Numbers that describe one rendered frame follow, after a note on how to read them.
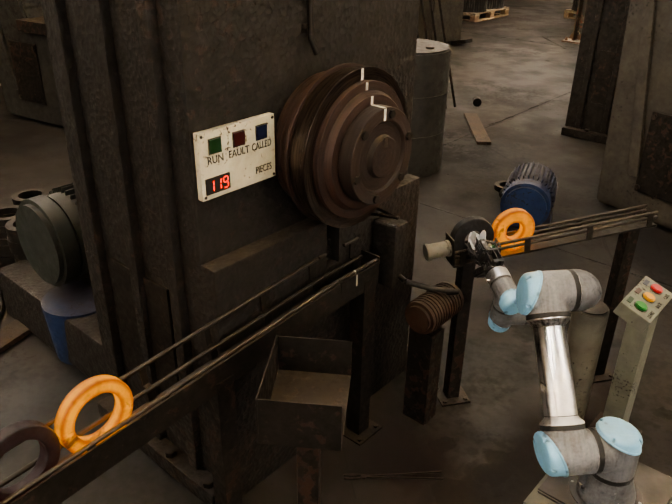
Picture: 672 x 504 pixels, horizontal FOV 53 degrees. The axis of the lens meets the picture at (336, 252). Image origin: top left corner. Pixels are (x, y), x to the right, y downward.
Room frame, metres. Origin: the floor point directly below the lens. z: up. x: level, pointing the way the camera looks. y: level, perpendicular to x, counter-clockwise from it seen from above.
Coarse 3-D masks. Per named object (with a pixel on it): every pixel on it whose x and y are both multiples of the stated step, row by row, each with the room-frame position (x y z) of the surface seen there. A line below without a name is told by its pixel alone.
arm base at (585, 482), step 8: (584, 480) 1.33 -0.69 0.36; (592, 480) 1.31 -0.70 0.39; (600, 480) 1.29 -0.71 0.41; (632, 480) 1.29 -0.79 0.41; (584, 488) 1.33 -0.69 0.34; (592, 488) 1.29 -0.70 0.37; (600, 488) 1.28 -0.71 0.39; (608, 488) 1.28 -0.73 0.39; (616, 488) 1.27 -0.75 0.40; (624, 488) 1.27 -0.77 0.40; (632, 488) 1.29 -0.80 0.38; (584, 496) 1.30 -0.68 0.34; (592, 496) 1.28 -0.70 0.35; (600, 496) 1.27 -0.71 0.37; (608, 496) 1.27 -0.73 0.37; (616, 496) 1.27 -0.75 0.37; (624, 496) 1.27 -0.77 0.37; (632, 496) 1.28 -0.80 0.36
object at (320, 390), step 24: (288, 336) 1.48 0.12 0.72; (288, 360) 1.47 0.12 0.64; (312, 360) 1.47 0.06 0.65; (336, 360) 1.46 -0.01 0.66; (264, 384) 1.30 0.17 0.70; (288, 384) 1.42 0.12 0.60; (312, 384) 1.42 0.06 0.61; (336, 384) 1.42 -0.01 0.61; (264, 408) 1.22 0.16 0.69; (288, 408) 1.21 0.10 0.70; (312, 408) 1.21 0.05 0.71; (336, 408) 1.20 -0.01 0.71; (264, 432) 1.22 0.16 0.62; (288, 432) 1.21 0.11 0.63; (312, 432) 1.21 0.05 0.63; (336, 432) 1.20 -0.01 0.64; (312, 456) 1.33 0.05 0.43; (312, 480) 1.33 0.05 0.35
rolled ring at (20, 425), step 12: (24, 420) 1.09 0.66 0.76; (0, 432) 1.05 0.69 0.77; (12, 432) 1.05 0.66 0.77; (24, 432) 1.06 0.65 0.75; (36, 432) 1.08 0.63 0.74; (48, 432) 1.10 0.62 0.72; (0, 444) 1.02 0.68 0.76; (12, 444) 1.04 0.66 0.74; (48, 444) 1.10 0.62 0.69; (0, 456) 1.01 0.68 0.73; (48, 456) 1.09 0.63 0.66; (36, 468) 1.08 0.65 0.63; (48, 468) 1.09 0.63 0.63; (24, 480) 1.06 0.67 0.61; (0, 492) 1.00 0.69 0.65; (12, 492) 1.02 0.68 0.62; (24, 492) 1.03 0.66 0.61
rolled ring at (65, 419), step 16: (80, 384) 1.19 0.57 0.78; (96, 384) 1.19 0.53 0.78; (112, 384) 1.22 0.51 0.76; (64, 400) 1.15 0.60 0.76; (80, 400) 1.16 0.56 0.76; (128, 400) 1.24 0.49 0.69; (64, 416) 1.13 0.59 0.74; (112, 416) 1.23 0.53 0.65; (128, 416) 1.24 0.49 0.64; (64, 432) 1.12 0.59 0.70; (96, 432) 1.20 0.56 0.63; (80, 448) 1.14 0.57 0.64
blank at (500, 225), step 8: (512, 208) 2.17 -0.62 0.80; (520, 208) 2.18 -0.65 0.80; (504, 216) 2.13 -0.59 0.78; (512, 216) 2.14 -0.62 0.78; (520, 216) 2.15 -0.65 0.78; (528, 216) 2.15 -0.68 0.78; (496, 224) 2.13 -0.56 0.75; (504, 224) 2.13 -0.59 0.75; (520, 224) 2.17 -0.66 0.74; (528, 224) 2.16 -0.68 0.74; (496, 232) 2.13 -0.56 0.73; (504, 232) 2.13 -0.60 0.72; (520, 232) 2.16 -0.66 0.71; (528, 232) 2.16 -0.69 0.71; (504, 240) 2.13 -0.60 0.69; (512, 248) 2.14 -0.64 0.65
